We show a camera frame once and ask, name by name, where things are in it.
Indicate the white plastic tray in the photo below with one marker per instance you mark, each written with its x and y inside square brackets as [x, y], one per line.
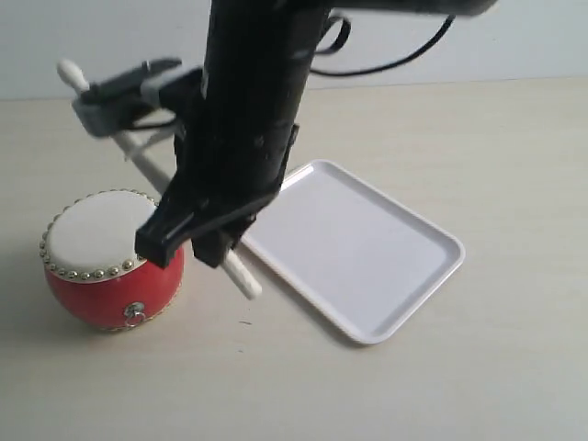
[363, 260]

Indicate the white drumstick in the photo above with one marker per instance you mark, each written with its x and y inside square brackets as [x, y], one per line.
[134, 150]

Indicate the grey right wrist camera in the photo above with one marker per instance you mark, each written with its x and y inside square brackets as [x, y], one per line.
[151, 96]

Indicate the red small drum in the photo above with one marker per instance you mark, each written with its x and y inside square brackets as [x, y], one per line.
[91, 266]

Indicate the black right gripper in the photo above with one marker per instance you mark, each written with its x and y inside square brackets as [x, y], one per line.
[238, 128]

